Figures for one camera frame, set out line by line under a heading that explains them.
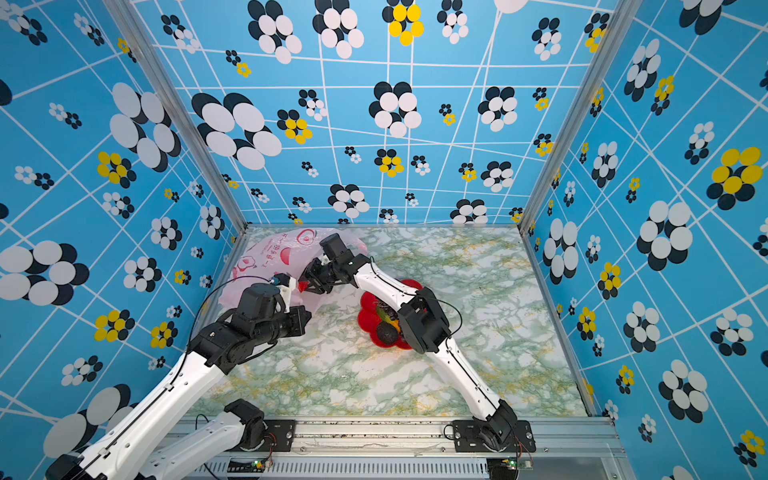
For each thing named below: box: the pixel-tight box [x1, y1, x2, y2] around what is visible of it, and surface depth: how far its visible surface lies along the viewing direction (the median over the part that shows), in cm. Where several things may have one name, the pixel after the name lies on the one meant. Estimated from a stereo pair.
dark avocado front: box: [377, 321, 399, 345], surface depth 87 cm
